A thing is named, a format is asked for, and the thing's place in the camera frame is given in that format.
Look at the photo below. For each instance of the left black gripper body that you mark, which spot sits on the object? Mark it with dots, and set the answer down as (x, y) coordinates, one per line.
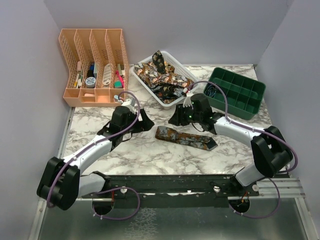
(132, 116)

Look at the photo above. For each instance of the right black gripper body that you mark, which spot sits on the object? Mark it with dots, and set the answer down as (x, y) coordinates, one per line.
(185, 115)

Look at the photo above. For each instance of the orange floral tie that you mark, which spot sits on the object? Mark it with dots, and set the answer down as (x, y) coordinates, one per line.
(171, 135)

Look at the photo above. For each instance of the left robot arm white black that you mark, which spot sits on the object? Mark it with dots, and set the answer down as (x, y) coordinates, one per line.
(61, 183)

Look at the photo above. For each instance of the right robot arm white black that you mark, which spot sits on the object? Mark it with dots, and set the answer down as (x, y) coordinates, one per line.
(269, 149)

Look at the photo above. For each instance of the pile of patterned ties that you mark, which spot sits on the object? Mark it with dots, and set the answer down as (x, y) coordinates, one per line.
(162, 78)

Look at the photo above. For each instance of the teal eraser block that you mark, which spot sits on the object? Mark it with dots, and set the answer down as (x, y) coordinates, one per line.
(118, 84)

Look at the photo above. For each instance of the rolled tie in tray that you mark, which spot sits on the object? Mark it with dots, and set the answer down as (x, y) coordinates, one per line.
(210, 90)

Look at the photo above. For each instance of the pink marker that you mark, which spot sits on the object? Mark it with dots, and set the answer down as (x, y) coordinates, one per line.
(119, 78)

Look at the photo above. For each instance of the round blue tin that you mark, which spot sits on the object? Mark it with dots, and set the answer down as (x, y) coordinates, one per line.
(90, 82)

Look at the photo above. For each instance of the peach plastic desk organizer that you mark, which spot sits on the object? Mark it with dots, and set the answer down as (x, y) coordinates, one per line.
(99, 53)

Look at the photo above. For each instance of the green compartment tray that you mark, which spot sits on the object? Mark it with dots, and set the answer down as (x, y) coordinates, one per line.
(244, 95)

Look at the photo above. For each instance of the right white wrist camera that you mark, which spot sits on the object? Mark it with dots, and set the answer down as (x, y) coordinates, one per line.
(187, 103)

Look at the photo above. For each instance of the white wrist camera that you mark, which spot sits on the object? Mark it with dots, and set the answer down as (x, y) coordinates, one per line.
(130, 104)
(187, 103)

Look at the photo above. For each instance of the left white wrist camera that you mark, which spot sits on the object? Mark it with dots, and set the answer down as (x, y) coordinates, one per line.
(130, 104)

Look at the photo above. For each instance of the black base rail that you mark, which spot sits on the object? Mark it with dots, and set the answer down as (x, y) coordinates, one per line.
(172, 191)

